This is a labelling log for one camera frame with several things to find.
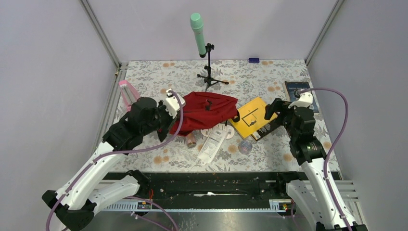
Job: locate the pink metronome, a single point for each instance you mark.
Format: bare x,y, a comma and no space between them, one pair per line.
129,94

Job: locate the mint green microphone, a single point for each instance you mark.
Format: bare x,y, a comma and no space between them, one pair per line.
197,26

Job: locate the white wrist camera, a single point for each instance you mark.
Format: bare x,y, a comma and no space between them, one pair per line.
172,105
305,100

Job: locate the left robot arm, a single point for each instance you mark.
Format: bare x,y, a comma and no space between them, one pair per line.
78,201

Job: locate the white labelled flat packet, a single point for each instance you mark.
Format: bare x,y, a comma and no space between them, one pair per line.
216,136

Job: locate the black microphone tripod stand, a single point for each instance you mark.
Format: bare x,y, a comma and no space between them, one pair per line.
209,80

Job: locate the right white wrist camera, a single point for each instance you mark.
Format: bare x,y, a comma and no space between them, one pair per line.
305,100

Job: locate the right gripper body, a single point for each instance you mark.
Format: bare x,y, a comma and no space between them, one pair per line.
280,106

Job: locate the white oval card package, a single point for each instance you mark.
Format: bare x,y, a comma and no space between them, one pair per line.
227,128

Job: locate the red backpack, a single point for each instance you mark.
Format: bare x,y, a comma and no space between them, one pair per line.
204,110

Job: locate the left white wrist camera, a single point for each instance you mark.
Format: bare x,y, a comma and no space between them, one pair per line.
172,105

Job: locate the small blue block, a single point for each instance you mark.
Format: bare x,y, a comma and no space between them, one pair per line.
253,60

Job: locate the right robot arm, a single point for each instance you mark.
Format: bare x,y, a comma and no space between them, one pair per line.
324,208

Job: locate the black book under yellow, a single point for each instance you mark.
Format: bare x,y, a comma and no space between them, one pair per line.
264,130

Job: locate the clear round plastic container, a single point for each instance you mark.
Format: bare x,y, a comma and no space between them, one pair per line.
245,146

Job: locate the pink lid crayon jar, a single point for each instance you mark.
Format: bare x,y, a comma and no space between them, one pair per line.
191,140

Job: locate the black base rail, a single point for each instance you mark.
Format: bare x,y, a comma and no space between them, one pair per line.
216,190

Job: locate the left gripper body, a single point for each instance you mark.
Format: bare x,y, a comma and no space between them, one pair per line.
165,118

